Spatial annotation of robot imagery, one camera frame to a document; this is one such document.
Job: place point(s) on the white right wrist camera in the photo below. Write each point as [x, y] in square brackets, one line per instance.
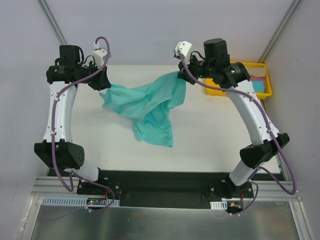
[182, 48]

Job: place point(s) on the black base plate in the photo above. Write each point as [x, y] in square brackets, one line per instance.
[171, 190]

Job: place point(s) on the aluminium rail frame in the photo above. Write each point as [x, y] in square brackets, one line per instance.
[267, 190]

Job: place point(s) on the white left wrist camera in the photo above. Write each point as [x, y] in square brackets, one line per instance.
[101, 57]

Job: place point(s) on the teal green t shirt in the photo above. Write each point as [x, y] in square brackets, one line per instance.
[148, 107]

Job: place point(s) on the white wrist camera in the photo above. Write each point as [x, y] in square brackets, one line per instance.
[182, 48]
[101, 57]

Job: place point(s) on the right aluminium corner post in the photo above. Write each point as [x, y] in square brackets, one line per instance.
[294, 5]

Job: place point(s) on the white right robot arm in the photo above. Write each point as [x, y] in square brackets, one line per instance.
[234, 79]

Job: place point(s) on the aluminium corner post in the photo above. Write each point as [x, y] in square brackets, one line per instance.
[294, 5]
[52, 21]

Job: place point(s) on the right white cable duct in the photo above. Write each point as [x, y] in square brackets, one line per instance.
[219, 205]

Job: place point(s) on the yellow plastic bin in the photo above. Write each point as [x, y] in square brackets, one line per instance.
[261, 96]

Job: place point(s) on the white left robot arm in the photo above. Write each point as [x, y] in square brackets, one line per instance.
[57, 149]

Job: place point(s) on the pink rolled t shirt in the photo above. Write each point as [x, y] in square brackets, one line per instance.
[255, 78]

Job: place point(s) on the left aluminium corner post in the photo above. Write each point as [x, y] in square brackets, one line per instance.
[52, 21]

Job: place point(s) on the white cable duct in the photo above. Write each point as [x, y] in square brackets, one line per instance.
[79, 202]
[219, 205]

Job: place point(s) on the beige rolled t shirt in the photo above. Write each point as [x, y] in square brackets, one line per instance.
[258, 72]

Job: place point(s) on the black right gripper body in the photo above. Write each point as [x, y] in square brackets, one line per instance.
[186, 74]

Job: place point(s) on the blue rolled t shirt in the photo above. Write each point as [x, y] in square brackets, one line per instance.
[259, 86]

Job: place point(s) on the left white cable duct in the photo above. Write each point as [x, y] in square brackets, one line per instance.
[79, 202]

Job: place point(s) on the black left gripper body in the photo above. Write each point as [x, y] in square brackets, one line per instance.
[99, 78]

